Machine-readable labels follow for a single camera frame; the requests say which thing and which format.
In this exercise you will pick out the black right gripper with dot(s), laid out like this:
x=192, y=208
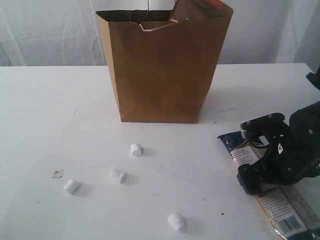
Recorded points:
x=293, y=152

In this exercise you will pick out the long noodle package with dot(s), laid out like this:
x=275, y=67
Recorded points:
x=288, y=212

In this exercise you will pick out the brown kraft pouch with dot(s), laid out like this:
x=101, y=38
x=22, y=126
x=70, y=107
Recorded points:
x=199, y=9

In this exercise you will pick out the large brown paper bag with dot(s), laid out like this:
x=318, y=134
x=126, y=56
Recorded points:
x=161, y=71

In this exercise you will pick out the white marshmallow lower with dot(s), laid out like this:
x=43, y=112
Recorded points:
x=176, y=221

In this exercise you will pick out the white marshmallow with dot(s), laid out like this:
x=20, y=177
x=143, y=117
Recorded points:
x=136, y=149
x=71, y=186
x=176, y=221
x=117, y=176

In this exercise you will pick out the white marshmallow upper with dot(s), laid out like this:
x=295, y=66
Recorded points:
x=136, y=149

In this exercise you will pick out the white marshmallow middle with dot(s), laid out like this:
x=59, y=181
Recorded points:
x=117, y=176

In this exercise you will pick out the white marshmallow left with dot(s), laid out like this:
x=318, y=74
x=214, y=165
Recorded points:
x=71, y=186

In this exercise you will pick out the torn paper scrap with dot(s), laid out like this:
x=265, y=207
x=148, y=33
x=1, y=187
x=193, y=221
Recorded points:
x=58, y=174

